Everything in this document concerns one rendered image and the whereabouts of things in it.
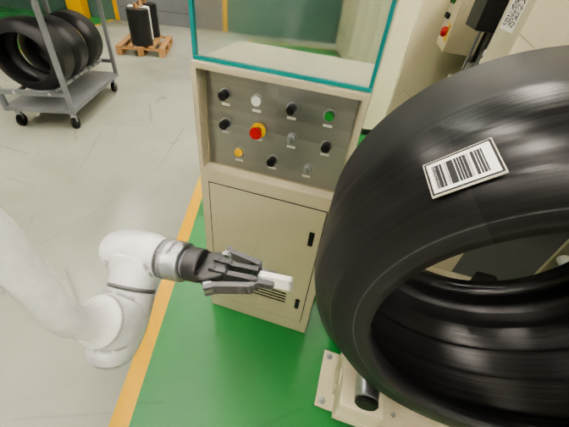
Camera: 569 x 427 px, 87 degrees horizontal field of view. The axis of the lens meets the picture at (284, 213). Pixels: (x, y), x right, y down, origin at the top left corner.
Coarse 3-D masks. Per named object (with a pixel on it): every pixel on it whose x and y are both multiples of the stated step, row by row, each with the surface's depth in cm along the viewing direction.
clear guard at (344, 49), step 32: (192, 0) 84; (224, 0) 81; (256, 0) 79; (288, 0) 77; (320, 0) 75; (352, 0) 74; (384, 0) 72; (192, 32) 88; (224, 32) 86; (256, 32) 84; (288, 32) 82; (320, 32) 80; (352, 32) 78; (384, 32) 75; (224, 64) 91; (256, 64) 89; (288, 64) 87; (320, 64) 84; (352, 64) 82
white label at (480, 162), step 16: (480, 144) 27; (448, 160) 28; (464, 160) 27; (480, 160) 26; (496, 160) 25; (432, 176) 29; (448, 176) 28; (464, 176) 27; (480, 176) 26; (496, 176) 25; (432, 192) 28; (448, 192) 27
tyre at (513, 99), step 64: (512, 64) 36; (384, 128) 44; (448, 128) 30; (512, 128) 26; (384, 192) 33; (512, 192) 26; (320, 256) 43; (384, 256) 34; (448, 256) 30; (384, 320) 67; (448, 320) 71; (512, 320) 67; (384, 384) 49; (448, 384) 60; (512, 384) 59
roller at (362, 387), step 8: (360, 376) 60; (360, 384) 58; (368, 384) 58; (360, 392) 57; (368, 392) 57; (376, 392) 57; (360, 400) 56; (368, 400) 56; (376, 400) 56; (368, 408) 57; (376, 408) 56
